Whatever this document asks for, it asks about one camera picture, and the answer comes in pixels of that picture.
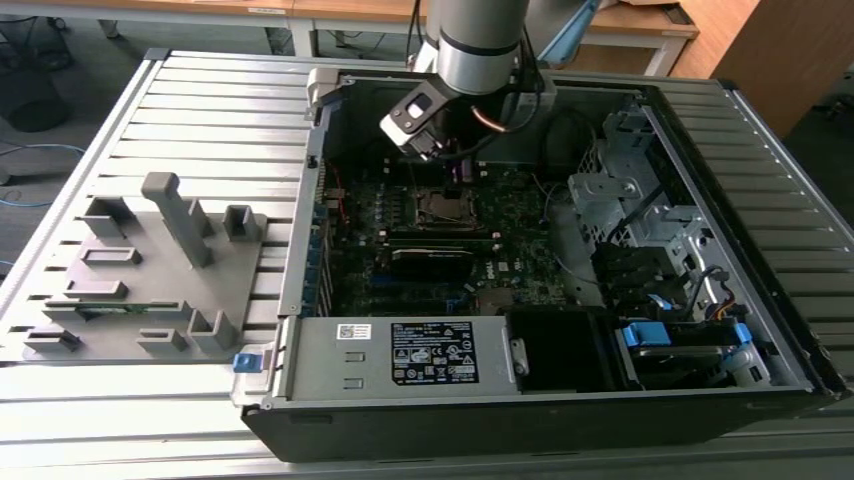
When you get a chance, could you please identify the RAM slot white clips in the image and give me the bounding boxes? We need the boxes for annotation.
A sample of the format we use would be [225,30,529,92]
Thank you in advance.
[385,233,501,241]

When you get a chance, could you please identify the blue floor cable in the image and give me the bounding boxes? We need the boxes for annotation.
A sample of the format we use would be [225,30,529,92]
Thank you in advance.
[0,142,87,209]

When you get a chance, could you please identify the brown cable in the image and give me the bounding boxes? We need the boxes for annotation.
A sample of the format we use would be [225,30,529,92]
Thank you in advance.
[470,103,513,135]

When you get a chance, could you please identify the grey parts rack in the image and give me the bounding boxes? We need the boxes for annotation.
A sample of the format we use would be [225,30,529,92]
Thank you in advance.
[19,171,270,362]

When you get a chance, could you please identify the grey power supply unit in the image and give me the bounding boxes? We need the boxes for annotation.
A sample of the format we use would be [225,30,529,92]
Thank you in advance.
[285,314,521,402]

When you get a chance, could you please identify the silver green CPU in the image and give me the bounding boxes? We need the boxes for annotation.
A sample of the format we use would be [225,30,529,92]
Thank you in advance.
[426,195,469,219]

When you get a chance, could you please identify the red wire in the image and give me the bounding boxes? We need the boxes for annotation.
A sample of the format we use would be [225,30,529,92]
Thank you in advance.
[329,162,354,222]

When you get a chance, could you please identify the metal socket cover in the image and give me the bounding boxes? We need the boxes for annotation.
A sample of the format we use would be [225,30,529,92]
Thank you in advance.
[418,190,483,226]

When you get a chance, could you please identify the black graphics card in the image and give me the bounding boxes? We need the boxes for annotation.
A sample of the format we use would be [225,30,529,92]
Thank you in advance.
[389,246,479,282]

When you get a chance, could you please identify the thin black cable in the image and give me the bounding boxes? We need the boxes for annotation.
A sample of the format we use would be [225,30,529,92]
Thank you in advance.
[690,264,730,314]

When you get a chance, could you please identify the black waste bin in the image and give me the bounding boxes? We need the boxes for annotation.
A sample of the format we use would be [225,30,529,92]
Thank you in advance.
[0,64,72,134]

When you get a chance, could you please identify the black cable bundle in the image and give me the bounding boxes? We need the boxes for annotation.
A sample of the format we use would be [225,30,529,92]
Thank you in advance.
[592,243,693,307]

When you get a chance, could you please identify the metal chipset heat sink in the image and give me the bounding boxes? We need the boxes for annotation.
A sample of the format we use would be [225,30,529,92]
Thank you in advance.
[477,286,517,310]

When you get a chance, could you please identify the silver metal drive cage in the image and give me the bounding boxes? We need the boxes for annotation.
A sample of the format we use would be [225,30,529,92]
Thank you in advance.
[565,107,720,304]

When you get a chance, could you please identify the hard disk drive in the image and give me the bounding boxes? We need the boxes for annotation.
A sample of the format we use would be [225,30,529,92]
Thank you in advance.
[632,345,728,390]

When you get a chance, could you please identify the black grey PC case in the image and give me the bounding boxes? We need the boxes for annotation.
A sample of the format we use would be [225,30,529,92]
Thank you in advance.
[230,67,850,464]

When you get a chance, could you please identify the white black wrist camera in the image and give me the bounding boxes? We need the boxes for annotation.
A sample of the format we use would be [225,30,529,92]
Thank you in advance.
[378,79,459,162]

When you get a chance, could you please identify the wooden cabinet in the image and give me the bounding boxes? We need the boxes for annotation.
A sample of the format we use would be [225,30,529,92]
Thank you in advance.
[669,0,854,142]

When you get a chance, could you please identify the pale blue teach pendant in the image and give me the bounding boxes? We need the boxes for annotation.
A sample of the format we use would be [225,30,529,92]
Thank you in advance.
[537,0,602,65]

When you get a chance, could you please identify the CPU socket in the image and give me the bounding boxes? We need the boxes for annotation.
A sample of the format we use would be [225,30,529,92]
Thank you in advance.
[413,188,489,229]

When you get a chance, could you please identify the thick black cable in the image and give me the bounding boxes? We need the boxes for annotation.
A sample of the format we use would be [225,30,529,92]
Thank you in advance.
[541,110,602,177]

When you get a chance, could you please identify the green RAM stick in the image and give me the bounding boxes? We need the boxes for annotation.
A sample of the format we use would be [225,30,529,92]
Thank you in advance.
[74,301,183,318]

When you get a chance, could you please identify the wooden top desk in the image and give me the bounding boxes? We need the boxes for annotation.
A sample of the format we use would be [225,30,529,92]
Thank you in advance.
[0,0,299,39]
[293,0,701,77]

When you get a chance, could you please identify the blue disk carrier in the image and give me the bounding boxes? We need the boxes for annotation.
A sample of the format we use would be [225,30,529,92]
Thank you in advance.
[617,321,756,374]

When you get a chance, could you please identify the thin grey wire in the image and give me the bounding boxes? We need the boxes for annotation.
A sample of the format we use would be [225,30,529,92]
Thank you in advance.
[541,182,606,289]

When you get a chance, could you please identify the green motherboard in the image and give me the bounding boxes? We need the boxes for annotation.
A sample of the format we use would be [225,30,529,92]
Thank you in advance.
[318,159,606,319]

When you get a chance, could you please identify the coloured power wires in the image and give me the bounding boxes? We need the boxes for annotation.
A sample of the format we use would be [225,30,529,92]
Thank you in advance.
[708,298,744,322]

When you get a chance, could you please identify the grey case release latch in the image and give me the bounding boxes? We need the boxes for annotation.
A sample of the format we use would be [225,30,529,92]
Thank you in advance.
[305,68,343,125]

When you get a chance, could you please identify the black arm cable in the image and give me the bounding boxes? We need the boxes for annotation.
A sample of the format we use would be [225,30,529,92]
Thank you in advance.
[518,19,547,96]
[407,0,429,51]

